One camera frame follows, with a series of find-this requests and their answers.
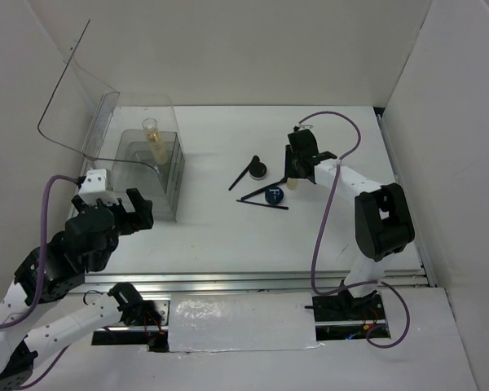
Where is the small beige bottle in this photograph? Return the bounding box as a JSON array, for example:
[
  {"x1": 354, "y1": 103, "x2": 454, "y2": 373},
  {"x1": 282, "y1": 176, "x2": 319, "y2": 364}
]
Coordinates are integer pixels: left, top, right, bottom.
[{"x1": 286, "y1": 178, "x2": 299, "y2": 191}]

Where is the blue round compact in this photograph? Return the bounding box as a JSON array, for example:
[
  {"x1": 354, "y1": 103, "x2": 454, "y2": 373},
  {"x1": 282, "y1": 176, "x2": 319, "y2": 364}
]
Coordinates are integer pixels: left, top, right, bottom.
[{"x1": 264, "y1": 186, "x2": 284, "y2": 205}]

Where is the black lidded cream jar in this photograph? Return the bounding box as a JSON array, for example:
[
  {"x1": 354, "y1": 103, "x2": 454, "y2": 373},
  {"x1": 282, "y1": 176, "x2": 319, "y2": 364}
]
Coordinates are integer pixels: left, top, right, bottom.
[{"x1": 249, "y1": 161, "x2": 267, "y2": 181}]

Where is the clear acrylic organizer box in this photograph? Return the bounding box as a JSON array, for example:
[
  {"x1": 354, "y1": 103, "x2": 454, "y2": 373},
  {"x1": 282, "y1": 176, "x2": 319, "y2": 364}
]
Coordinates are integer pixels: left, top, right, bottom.
[{"x1": 37, "y1": 31, "x2": 185, "y2": 221}]

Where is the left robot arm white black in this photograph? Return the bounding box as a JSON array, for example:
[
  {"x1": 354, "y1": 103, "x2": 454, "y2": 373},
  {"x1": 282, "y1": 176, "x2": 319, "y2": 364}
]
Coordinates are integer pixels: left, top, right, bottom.
[{"x1": 0, "y1": 188, "x2": 162, "y2": 390}]

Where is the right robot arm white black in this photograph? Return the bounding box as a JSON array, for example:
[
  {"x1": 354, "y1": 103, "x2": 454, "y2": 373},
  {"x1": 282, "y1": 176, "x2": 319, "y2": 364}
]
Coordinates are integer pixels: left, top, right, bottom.
[{"x1": 284, "y1": 126, "x2": 415, "y2": 319}]

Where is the black makeup brush angled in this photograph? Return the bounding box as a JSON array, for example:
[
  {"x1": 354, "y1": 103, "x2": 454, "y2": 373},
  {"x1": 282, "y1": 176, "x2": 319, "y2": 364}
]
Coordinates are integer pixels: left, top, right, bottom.
[{"x1": 228, "y1": 155, "x2": 260, "y2": 191}]

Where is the thin black eyeliner pencil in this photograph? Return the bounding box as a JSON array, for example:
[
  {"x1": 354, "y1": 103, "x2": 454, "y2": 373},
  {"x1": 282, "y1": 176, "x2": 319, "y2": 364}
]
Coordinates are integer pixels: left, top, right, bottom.
[{"x1": 236, "y1": 199, "x2": 289, "y2": 211}]

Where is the white foil cover plate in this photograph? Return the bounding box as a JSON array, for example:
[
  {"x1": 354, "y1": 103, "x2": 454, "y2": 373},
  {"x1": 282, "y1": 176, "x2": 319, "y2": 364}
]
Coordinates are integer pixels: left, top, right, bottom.
[{"x1": 168, "y1": 292, "x2": 319, "y2": 353}]

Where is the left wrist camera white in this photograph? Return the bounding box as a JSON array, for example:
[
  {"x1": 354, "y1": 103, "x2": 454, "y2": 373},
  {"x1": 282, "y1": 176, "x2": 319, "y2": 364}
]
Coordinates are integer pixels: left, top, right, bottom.
[{"x1": 77, "y1": 169, "x2": 119, "y2": 206}]

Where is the aluminium front rail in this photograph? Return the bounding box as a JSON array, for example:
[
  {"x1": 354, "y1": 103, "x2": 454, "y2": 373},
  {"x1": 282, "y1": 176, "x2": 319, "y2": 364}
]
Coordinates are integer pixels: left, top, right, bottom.
[{"x1": 71, "y1": 270, "x2": 429, "y2": 295}]

